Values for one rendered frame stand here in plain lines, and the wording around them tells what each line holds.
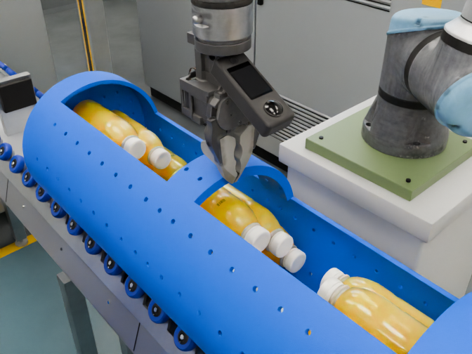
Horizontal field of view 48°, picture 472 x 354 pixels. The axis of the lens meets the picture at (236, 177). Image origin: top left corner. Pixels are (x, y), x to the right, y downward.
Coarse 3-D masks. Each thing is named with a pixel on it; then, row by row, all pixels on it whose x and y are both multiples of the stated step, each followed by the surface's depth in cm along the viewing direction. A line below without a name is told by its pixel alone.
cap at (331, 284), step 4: (328, 280) 68; (332, 280) 68; (336, 280) 69; (324, 284) 68; (328, 284) 68; (332, 284) 68; (336, 284) 68; (340, 284) 68; (320, 288) 68; (324, 288) 68; (328, 288) 68; (332, 288) 68; (336, 288) 68; (320, 292) 68; (324, 292) 68; (328, 292) 68; (332, 292) 67; (324, 296) 68; (328, 296) 67; (328, 300) 67
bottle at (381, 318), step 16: (352, 288) 67; (336, 304) 66; (352, 304) 64; (368, 304) 63; (384, 304) 63; (368, 320) 62; (384, 320) 62; (400, 320) 61; (416, 320) 62; (384, 336) 61; (400, 336) 60; (416, 336) 59; (400, 352) 59
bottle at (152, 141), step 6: (120, 114) 112; (126, 114) 113; (126, 120) 109; (132, 120) 110; (138, 126) 108; (144, 126) 109; (138, 132) 105; (144, 132) 105; (150, 132) 106; (144, 138) 104; (150, 138) 104; (156, 138) 105; (150, 144) 104; (156, 144) 104; (162, 144) 107; (150, 150) 103; (144, 156) 104; (144, 162) 105
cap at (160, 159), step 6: (156, 150) 103; (162, 150) 103; (150, 156) 103; (156, 156) 102; (162, 156) 103; (168, 156) 103; (150, 162) 103; (156, 162) 102; (162, 162) 103; (168, 162) 104; (156, 168) 103; (162, 168) 104
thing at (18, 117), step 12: (24, 72) 143; (0, 84) 138; (12, 84) 139; (24, 84) 141; (0, 96) 138; (12, 96) 140; (24, 96) 142; (0, 108) 141; (12, 108) 141; (24, 108) 145; (12, 120) 145; (24, 120) 147; (12, 132) 146
